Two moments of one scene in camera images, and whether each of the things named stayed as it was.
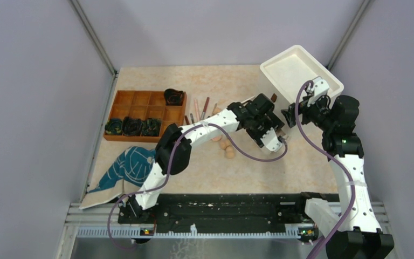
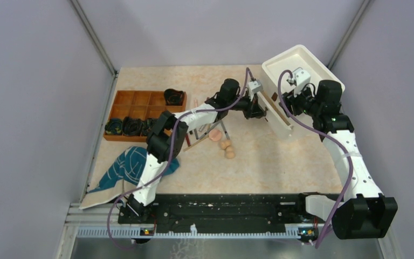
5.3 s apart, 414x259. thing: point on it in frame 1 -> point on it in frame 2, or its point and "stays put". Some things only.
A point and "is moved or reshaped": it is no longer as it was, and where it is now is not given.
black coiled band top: [173, 97] stays put
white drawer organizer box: [283, 73] is moved or reshaped
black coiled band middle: [132, 127] stays put
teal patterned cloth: [132, 167] stays put
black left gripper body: [261, 125] -> [245, 105]
